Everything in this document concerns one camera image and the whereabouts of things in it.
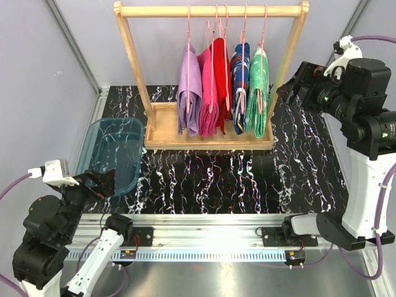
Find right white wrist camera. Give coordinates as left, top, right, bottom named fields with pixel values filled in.
left=324, top=35, right=363, bottom=77

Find blue patterned folded trousers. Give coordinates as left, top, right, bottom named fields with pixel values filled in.
left=230, top=42, right=250, bottom=135

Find red folded trousers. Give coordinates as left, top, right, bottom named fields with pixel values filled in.
left=213, top=38, right=233, bottom=135

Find wooden clothes rack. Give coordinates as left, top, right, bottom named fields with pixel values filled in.
left=113, top=1, right=309, bottom=150

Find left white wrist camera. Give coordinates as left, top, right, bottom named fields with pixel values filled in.
left=27, top=159, right=80, bottom=187

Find lilac folded trousers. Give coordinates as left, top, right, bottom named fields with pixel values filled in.
left=176, top=45, right=202, bottom=136

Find black marble pattern mat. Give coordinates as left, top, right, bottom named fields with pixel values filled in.
left=85, top=101, right=348, bottom=214

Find pink hanger with red trousers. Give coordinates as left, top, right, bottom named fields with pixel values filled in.
left=210, top=4, right=232, bottom=110

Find green white trousers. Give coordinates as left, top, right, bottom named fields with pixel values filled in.
left=245, top=47, right=269, bottom=138

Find pink hanger with blue trousers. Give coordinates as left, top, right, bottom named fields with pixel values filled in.
left=239, top=4, right=248, bottom=115

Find pink wire hanger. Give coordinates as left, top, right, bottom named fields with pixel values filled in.
left=257, top=5, right=268, bottom=114

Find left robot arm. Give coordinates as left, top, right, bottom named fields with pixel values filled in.
left=12, top=168, right=133, bottom=296

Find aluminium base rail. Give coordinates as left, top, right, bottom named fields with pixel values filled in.
left=67, top=213, right=337, bottom=265

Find pink folded trousers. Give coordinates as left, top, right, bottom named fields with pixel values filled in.
left=197, top=48, right=219, bottom=137

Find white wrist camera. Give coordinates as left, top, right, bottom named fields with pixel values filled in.
left=324, top=35, right=363, bottom=77
left=27, top=159, right=80, bottom=187

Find pink hanger with lilac trousers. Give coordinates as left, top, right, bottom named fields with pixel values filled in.
left=186, top=5, right=191, bottom=114

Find transparent blue plastic bin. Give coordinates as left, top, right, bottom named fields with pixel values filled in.
left=75, top=117, right=144, bottom=196

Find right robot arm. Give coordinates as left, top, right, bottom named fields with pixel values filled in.
left=277, top=58, right=395, bottom=251

